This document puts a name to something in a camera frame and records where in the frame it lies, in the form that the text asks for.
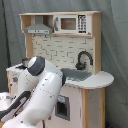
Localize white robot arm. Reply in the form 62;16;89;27
0;56;66;128

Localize wooden toy kitchen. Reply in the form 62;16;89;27
5;10;115;128

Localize grey toy sink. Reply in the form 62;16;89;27
61;68;92;81

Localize black toy faucet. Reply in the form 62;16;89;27
75;51;93;70

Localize silver toy pot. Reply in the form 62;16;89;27
22;57;30;67

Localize white toy microwave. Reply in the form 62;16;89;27
54;15;87;34

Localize black toy stovetop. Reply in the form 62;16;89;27
16;65;27;70

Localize grey range hood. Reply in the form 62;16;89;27
24;16;53;34

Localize grey ice dispenser panel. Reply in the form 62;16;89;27
55;95;70;120

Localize red left stove knob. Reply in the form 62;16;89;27
12;76;19;83

